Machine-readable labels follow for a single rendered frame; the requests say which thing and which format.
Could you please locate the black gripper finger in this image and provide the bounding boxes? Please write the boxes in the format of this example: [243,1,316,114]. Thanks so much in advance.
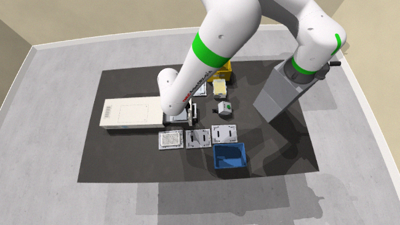
[185,102,190,113]

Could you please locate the blue open bin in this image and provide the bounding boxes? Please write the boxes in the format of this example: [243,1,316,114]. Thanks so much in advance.
[213,143,247,169]

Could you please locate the yellow open-sided box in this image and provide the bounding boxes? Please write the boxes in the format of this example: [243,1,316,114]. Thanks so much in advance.
[207,61,231,82]

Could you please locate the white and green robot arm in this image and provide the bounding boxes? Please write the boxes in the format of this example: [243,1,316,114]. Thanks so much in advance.
[158,0,346,116]

